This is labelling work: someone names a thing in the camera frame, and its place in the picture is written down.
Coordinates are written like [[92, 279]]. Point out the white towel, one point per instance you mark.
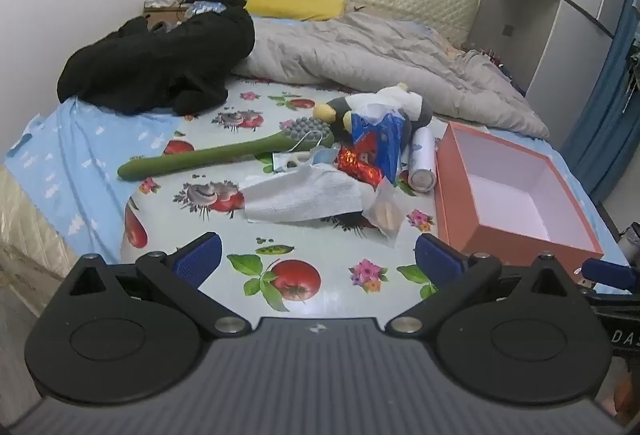
[[300, 197]]

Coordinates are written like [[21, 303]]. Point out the colourful patterned cloth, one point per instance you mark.
[[500, 65]]

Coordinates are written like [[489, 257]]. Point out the red foil snack packet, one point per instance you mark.
[[357, 165]]

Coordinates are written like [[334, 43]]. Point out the grey white wardrobe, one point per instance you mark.
[[560, 15]]

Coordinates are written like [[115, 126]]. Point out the blue curtain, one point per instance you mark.
[[610, 115]]

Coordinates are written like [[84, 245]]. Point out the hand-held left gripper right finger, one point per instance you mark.
[[437, 257]]

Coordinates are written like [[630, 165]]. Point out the cream mattress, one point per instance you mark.
[[30, 235]]

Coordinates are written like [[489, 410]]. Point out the wooden nightstand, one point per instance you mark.
[[160, 17]]

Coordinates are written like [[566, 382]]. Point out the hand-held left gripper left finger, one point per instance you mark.
[[197, 257]]

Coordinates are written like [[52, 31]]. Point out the black clothing pile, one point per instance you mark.
[[150, 60]]

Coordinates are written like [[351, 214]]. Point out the clear plastic packet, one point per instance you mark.
[[387, 215]]

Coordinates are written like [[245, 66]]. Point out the grey duvet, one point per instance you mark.
[[360, 50]]

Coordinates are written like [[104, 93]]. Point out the blue tissue pack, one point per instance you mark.
[[385, 140]]

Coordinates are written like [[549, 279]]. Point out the yellow pillow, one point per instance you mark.
[[295, 2]]

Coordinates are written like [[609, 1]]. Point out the green massage brush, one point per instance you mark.
[[200, 160]]

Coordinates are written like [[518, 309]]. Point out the light blue bed sheet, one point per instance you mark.
[[75, 150]]

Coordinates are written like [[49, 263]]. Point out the grey white penguin plush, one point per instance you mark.
[[345, 111]]

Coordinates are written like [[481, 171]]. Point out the white spray can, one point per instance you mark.
[[422, 155]]

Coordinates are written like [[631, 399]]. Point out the orange cardboard box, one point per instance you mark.
[[455, 195]]

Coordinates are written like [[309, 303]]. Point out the dark wall switch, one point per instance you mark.
[[507, 30]]

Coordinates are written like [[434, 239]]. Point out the blue patterned cloth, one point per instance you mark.
[[207, 7]]

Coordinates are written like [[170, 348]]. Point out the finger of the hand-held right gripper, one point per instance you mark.
[[605, 272]]

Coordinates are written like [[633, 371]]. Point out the fruit printed tablecloth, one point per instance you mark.
[[310, 240]]

